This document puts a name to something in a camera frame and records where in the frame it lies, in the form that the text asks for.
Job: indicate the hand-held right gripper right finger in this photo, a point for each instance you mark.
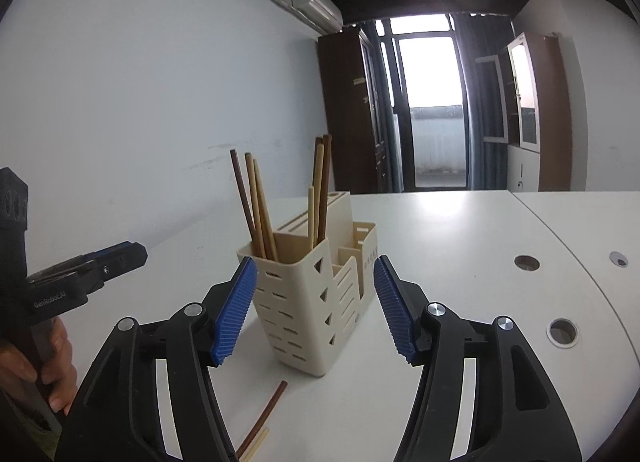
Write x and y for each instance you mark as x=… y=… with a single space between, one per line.
x=395 y=307

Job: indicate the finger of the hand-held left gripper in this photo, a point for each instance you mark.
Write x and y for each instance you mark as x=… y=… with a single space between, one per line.
x=120 y=262
x=112 y=250

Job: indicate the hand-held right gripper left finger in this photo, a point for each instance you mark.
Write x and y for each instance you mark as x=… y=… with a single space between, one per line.
x=235 y=312

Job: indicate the beige plastic utensil holder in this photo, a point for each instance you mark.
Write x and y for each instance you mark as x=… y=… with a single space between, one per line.
x=305 y=307

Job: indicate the light bamboo chopstick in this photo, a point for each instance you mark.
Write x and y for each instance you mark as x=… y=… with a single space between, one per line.
x=257 y=444
x=269 y=222
x=253 y=177
x=311 y=217

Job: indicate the brown wooden chopstick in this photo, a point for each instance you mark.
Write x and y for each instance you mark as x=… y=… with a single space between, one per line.
x=318 y=182
x=326 y=167
x=262 y=417
x=245 y=202

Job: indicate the person's left hand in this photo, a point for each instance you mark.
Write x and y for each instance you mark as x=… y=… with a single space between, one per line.
x=57 y=372

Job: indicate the dark grey curtain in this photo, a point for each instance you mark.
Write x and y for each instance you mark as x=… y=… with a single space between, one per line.
x=385 y=132
x=480 y=107

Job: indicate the brown wooden cabinet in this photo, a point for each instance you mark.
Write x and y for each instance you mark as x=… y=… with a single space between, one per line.
x=347 y=112

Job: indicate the glass balcony door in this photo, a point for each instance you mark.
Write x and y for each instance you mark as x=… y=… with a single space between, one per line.
x=430 y=92

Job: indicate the glass door cabinet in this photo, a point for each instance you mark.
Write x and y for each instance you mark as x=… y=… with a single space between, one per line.
x=540 y=107

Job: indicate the white air conditioner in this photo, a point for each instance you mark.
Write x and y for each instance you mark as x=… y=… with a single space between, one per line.
x=315 y=4

